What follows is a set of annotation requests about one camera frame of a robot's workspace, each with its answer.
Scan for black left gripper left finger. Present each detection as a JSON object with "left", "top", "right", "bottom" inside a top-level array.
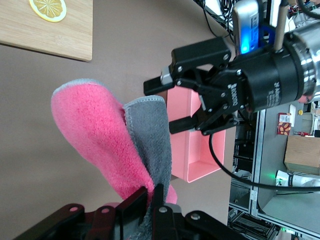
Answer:
[{"left": 13, "top": 185, "right": 149, "bottom": 240}]

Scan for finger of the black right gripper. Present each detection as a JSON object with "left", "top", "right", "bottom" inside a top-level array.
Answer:
[{"left": 168, "top": 106, "right": 241, "bottom": 137}]

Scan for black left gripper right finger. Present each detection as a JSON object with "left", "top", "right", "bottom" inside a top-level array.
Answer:
[{"left": 149, "top": 183, "right": 247, "bottom": 240}]

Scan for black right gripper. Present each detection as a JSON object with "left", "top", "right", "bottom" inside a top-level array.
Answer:
[{"left": 143, "top": 36, "right": 308, "bottom": 114}]

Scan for pink and grey cloth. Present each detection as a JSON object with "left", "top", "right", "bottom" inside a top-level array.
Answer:
[{"left": 50, "top": 78, "right": 179, "bottom": 240}]

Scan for pink plastic bin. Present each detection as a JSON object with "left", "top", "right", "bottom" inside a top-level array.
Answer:
[{"left": 166, "top": 87, "right": 227, "bottom": 184}]

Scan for red snack box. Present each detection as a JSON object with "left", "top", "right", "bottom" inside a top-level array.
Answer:
[{"left": 276, "top": 112, "right": 293, "bottom": 136}]

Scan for cardboard box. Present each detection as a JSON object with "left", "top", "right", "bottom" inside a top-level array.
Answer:
[{"left": 283, "top": 134, "right": 320, "bottom": 176}]

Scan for brown table cover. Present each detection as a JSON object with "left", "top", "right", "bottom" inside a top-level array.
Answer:
[{"left": 0, "top": 0, "right": 238, "bottom": 240}]

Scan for lemon slice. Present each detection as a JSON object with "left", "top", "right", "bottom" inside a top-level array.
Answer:
[{"left": 28, "top": 0, "right": 68, "bottom": 24}]

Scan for wooden cutting board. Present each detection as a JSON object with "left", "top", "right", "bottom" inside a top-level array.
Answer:
[{"left": 0, "top": 0, "right": 94, "bottom": 62}]

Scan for tangled black cables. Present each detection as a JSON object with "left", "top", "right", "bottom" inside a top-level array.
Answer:
[{"left": 194, "top": 0, "right": 237, "bottom": 48}]

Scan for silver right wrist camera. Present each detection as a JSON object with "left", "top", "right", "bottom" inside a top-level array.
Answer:
[{"left": 232, "top": 0, "right": 266, "bottom": 55}]

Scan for aluminium frame rack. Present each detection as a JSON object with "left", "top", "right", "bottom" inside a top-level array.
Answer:
[{"left": 228, "top": 109, "right": 320, "bottom": 240}]

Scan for grey cable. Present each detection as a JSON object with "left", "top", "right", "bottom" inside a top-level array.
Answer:
[{"left": 273, "top": 0, "right": 289, "bottom": 54}]

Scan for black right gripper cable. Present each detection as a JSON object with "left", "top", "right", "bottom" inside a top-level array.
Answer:
[{"left": 208, "top": 132, "right": 320, "bottom": 195}]

